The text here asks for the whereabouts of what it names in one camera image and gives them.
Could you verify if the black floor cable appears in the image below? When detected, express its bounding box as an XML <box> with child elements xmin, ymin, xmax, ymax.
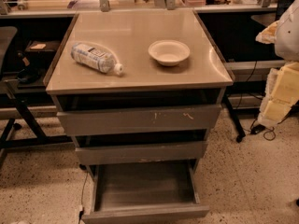
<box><xmin>78</xmin><ymin>171</ymin><xmax>90</xmax><ymax>221</ymax></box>

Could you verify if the grey top drawer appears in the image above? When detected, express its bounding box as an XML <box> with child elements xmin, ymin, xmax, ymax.
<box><xmin>58</xmin><ymin>89</ymin><xmax>221</xmax><ymax>136</ymax></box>

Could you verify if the plastic water bottle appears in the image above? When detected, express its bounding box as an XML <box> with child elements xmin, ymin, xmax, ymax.
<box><xmin>71</xmin><ymin>43</ymin><xmax>123</xmax><ymax>76</ymax></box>

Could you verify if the black box on shelf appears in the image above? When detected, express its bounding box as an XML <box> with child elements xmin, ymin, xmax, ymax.
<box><xmin>25</xmin><ymin>40</ymin><xmax>60</xmax><ymax>68</ymax></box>

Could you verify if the grey drawer cabinet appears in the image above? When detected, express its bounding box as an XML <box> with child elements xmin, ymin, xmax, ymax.
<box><xmin>43</xmin><ymin>9</ymin><xmax>235</xmax><ymax>173</ymax></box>

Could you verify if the black table leg right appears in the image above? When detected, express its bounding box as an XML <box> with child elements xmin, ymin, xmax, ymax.
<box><xmin>222</xmin><ymin>95</ymin><xmax>246</xmax><ymax>143</ymax></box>

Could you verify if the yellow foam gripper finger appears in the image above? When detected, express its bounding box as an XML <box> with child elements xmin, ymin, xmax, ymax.
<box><xmin>258</xmin><ymin>62</ymin><xmax>299</xmax><ymax>128</ymax></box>

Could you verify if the white paper bowl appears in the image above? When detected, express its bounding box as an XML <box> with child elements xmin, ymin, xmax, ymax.
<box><xmin>148</xmin><ymin>40</ymin><xmax>191</xmax><ymax>67</ymax></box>

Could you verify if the grey bottom drawer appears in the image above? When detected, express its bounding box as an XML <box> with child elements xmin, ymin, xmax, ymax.
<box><xmin>82</xmin><ymin>161</ymin><xmax>209</xmax><ymax>224</ymax></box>

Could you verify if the grey drawer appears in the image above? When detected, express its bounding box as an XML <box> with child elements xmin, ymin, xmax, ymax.
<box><xmin>58</xmin><ymin>89</ymin><xmax>221</xmax><ymax>136</ymax></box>
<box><xmin>76</xmin><ymin>130</ymin><xmax>206</xmax><ymax>165</ymax></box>
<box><xmin>82</xmin><ymin>161</ymin><xmax>209</xmax><ymax>224</ymax></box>

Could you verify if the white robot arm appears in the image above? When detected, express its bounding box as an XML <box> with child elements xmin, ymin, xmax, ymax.
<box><xmin>256</xmin><ymin>0</ymin><xmax>299</xmax><ymax>128</ymax></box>

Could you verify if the black power adapter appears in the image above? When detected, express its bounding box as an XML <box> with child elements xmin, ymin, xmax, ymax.
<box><xmin>250</xmin><ymin>124</ymin><xmax>265</xmax><ymax>134</ymax></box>

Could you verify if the black table frame left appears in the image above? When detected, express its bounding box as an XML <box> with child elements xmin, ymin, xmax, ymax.
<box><xmin>0</xmin><ymin>77</ymin><xmax>73</xmax><ymax>170</ymax></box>

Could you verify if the grey middle drawer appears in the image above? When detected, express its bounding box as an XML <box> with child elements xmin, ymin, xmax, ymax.
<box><xmin>76</xmin><ymin>130</ymin><xmax>206</xmax><ymax>165</ymax></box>

